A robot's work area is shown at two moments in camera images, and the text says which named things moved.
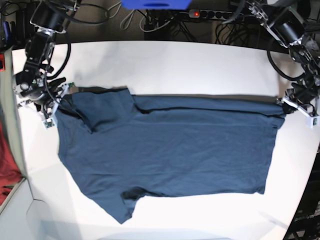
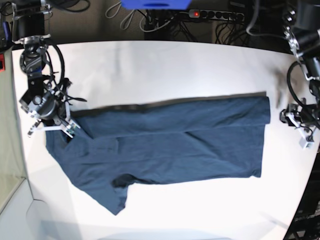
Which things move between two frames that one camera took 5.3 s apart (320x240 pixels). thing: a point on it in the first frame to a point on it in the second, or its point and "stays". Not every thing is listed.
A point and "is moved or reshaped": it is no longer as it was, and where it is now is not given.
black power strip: x=201 y=14 stays
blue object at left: x=7 y=29 stays
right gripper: x=291 y=102 to x=305 y=117
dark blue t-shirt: x=117 y=148 is moved or reshaped
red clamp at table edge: x=2 y=67 stays
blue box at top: x=155 y=4 stays
